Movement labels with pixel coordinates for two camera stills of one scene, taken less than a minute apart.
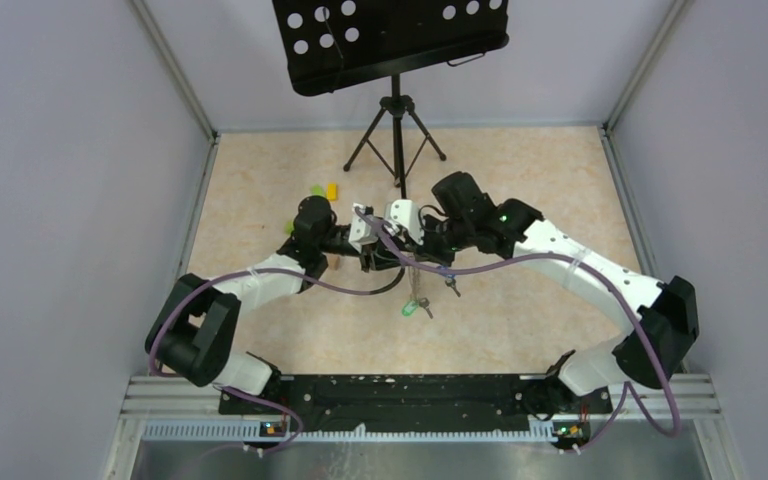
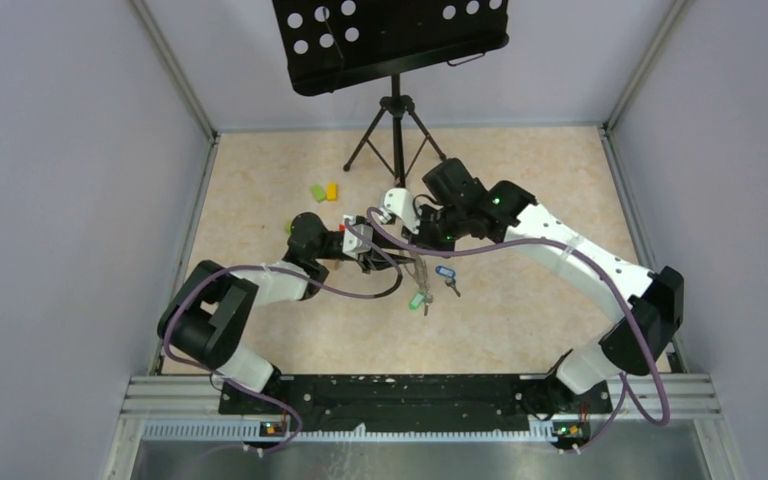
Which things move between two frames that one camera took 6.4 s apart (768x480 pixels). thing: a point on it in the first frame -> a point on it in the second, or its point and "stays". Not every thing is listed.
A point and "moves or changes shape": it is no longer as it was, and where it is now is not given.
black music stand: x=331 y=44 stays
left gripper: x=378 y=256 stays
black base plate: x=504 y=398 stays
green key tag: x=409 y=308 moves or changes shape
